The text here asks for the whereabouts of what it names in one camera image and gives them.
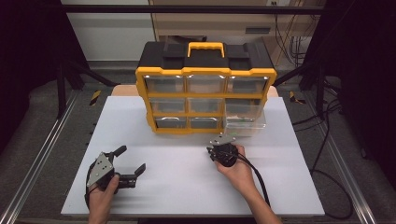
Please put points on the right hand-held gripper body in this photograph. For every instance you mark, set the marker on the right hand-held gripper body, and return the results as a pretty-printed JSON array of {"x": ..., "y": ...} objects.
[{"x": 225, "y": 154}]

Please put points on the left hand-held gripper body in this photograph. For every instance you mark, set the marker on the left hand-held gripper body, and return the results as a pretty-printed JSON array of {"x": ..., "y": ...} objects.
[{"x": 99, "y": 169}]

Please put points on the clear plastic drawer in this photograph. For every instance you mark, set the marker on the clear plastic drawer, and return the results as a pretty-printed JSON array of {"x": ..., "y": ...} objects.
[{"x": 246, "y": 123}]

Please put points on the yellow black drawer organizer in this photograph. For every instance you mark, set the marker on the yellow black drawer organizer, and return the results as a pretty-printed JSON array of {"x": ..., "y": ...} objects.
[{"x": 162, "y": 56}]

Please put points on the person's right hand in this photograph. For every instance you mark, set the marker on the person's right hand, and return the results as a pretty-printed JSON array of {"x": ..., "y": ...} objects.
[{"x": 239, "y": 175}]

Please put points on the person's left hand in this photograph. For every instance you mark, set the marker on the person's left hand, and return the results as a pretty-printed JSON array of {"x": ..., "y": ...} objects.
[{"x": 101, "y": 199}]

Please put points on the white foam board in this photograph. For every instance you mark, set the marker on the white foam board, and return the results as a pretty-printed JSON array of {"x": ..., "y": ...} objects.
[{"x": 174, "y": 193}]

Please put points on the yellow black hazard tape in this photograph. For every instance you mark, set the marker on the yellow black hazard tape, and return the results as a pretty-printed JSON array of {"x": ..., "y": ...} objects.
[
  {"x": 295, "y": 98},
  {"x": 95, "y": 97}
]

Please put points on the set of clear closed drawers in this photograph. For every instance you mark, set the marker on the set of clear closed drawers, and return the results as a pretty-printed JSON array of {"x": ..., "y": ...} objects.
[{"x": 165, "y": 84}]

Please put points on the black metal stand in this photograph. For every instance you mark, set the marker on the black metal stand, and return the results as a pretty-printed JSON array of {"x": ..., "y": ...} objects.
[
  {"x": 61, "y": 90},
  {"x": 320, "y": 90}
]

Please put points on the black curtain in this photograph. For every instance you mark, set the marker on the black curtain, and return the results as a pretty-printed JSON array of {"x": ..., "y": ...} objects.
[
  {"x": 28, "y": 62},
  {"x": 367, "y": 77}
]

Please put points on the beige cabinet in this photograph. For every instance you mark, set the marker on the beige cabinet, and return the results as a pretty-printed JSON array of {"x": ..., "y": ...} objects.
[{"x": 202, "y": 25}]

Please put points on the black horizontal bar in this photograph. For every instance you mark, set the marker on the black horizontal bar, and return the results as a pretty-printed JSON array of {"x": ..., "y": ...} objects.
[{"x": 186, "y": 9}]

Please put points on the aluminium floor rail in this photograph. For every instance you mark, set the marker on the aluminium floor rail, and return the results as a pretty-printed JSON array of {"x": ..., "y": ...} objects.
[
  {"x": 40, "y": 155},
  {"x": 345, "y": 174}
]

